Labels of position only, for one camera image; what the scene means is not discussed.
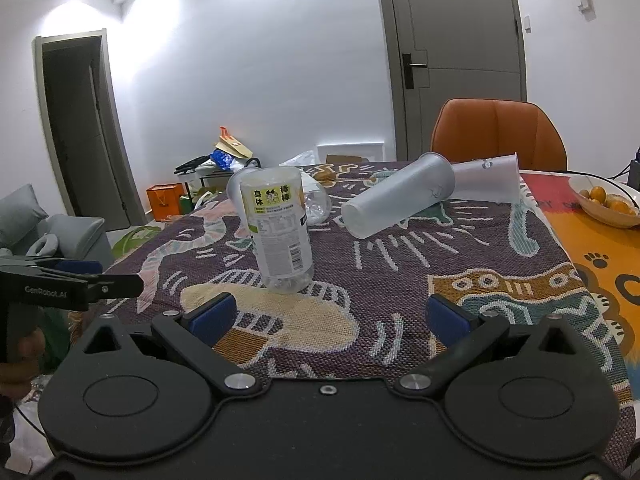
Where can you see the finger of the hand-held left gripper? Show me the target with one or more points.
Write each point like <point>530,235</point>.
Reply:
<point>117,287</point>
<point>77,266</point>

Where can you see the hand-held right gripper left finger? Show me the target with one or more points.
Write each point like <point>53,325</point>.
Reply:
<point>216,316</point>

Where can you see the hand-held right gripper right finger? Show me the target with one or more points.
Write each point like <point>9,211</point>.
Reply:
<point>446,321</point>

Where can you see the frosted plastic cup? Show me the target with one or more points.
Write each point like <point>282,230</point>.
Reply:
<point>400,195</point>

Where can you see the clear crumpled plastic cup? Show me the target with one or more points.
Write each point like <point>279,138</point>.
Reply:
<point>317,207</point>

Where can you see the white paper cup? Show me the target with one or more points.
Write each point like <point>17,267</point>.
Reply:
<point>487,177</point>

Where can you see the person's left hand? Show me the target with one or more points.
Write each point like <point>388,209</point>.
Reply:
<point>30,370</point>

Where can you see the grey sofa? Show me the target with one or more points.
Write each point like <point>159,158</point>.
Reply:
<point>45,230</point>

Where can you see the green printed bag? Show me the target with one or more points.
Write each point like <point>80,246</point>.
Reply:
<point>135,240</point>

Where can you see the patterned woven blanket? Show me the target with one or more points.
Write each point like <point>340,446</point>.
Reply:
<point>400,280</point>

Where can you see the orange gift box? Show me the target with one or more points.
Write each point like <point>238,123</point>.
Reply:
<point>165,204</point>

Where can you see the clear bottle with yellow label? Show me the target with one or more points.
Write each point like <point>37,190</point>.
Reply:
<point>277,230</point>

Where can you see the small cluttered side table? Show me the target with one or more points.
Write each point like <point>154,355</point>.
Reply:
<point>207,177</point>

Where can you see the blue white snack packet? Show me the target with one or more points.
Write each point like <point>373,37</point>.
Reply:
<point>222,160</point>

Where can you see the orange paw print mat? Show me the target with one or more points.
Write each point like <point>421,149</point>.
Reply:
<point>595,260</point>

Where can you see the brown paper bag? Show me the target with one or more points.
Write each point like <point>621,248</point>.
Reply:
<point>234,146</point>

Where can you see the clear plastic bag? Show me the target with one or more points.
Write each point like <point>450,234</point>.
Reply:
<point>300,159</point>

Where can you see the white fruit bowl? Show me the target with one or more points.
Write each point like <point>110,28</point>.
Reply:
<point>600,217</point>

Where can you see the orange leather chair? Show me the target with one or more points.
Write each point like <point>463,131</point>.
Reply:
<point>495,130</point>

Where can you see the pile of small oranges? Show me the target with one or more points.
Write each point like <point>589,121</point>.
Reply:
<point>607,200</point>

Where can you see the black power adapter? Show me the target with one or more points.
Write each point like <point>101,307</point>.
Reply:
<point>635,172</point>

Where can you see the grey door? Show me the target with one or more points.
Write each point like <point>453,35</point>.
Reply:
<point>460,20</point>

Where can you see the white wall switch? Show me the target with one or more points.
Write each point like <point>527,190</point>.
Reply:
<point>527,22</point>

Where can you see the white wall device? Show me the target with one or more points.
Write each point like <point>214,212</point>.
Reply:
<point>586,4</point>

